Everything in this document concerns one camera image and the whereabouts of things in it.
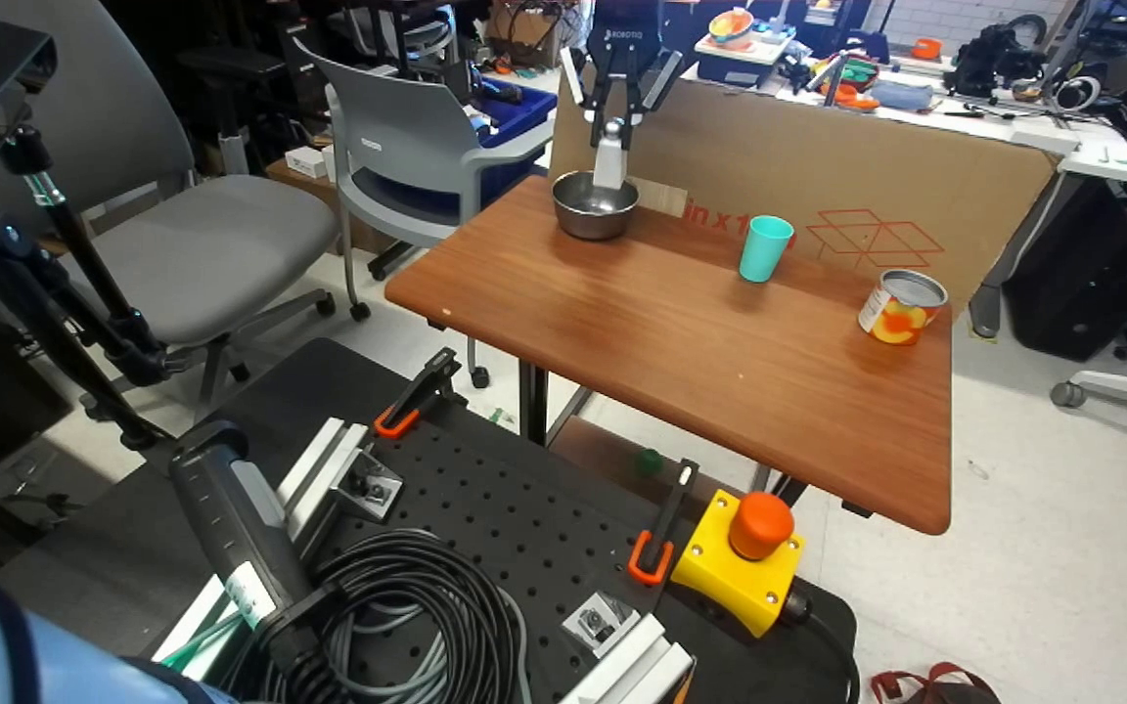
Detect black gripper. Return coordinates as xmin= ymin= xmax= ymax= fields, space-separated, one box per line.
xmin=554 ymin=0 xmax=692 ymax=146

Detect stainless steel pot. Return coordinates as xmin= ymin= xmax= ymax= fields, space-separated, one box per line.
xmin=547 ymin=170 xmax=641 ymax=248

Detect brown cardboard panel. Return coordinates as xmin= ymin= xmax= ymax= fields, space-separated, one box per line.
xmin=542 ymin=57 xmax=1065 ymax=312

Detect light grey plastic chair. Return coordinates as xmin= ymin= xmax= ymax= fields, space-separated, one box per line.
xmin=289 ymin=37 xmax=562 ymax=325

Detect teal plastic cup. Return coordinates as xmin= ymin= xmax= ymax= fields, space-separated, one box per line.
xmin=734 ymin=210 xmax=799 ymax=290

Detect black table leg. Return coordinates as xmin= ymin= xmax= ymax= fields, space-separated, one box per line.
xmin=516 ymin=359 xmax=554 ymax=445

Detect tin can with fruit label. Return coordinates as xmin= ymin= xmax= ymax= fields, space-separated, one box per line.
xmin=853 ymin=268 xmax=954 ymax=354

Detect black bag on desk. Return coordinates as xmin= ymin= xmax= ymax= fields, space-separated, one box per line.
xmin=952 ymin=13 xmax=1052 ymax=102

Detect black perforated breadboard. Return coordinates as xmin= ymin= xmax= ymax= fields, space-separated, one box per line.
xmin=0 ymin=338 xmax=860 ymax=704

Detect grey fabric office chair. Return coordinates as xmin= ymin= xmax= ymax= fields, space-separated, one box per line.
xmin=0 ymin=0 xmax=374 ymax=395

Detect small metal mounting plate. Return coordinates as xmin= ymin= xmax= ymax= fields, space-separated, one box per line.
xmin=331 ymin=453 xmax=408 ymax=525
xmin=558 ymin=592 xmax=644 ymax=661

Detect white background desk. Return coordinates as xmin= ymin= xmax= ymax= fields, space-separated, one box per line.
xmin=683 ymin=42 xmax=1127 ymax=188

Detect yellow emergency stop box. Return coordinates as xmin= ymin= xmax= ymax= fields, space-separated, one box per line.
xmin=669 ymin=491 xmax=810 ymax=641

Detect large black bag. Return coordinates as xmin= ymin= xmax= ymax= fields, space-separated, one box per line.
xmin=1000 ymin=173 xmax=1127 ymax=364

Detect black power strip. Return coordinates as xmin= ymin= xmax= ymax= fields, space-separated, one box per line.
xmin=166 ymin=420 xmax=319 ymax=635

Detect blue cloth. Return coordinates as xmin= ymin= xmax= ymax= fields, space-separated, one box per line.
xmin=0 ymin=565 xmax=241 ymax=704

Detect black clamp with orange handle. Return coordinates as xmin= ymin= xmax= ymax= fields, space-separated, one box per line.
xmin=370 ymin=345 xmax=466 ymax=445
xmin=623 ymin=458 xmax=703 ymax=592

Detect long aluminium extrusion rail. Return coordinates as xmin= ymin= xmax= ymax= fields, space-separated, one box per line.
xmin=147 ymin=415 xmax=378 ymax=685

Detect coiled black cable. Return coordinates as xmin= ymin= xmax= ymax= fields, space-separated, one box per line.
xmin=260 ymin=525 xmax=536 ymax=704

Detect short aluminium extrusion rail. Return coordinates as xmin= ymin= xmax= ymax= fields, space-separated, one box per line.
xmin=558 ymin=608 xmax=700 ymax=704

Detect black camera on tripod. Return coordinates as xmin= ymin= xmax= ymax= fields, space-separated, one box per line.
xmin=0 ymin=17 xmax=182 ymax=453

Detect red strap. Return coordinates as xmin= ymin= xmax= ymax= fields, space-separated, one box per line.
xmin=868 ymin=661 xmax=1005 ymax=704

